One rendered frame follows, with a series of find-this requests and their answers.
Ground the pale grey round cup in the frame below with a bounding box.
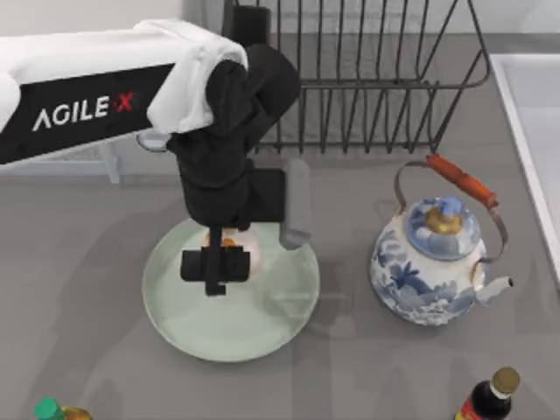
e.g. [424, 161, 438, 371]
[136, 129, 171, 153]

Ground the white and orange round food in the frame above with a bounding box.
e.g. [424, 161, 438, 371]
[202, 226, 261, 277]

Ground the dark wire dish rack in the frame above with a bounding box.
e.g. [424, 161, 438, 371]
[220, 0, 491, 157]

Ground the dark bottle with gold cap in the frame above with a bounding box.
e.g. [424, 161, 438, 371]
[451, 366, 522, 420]

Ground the black box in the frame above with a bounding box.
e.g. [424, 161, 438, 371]
[230, 5, 271, 50]

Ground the yellow bottle with green cap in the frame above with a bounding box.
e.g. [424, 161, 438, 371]
[33, 395, 94, 420]

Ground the pale green plate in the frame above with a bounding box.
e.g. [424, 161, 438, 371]
[142, 217, 322, 363]

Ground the blue and white teapot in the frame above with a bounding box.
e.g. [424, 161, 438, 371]
[369, 152, 515, 327]

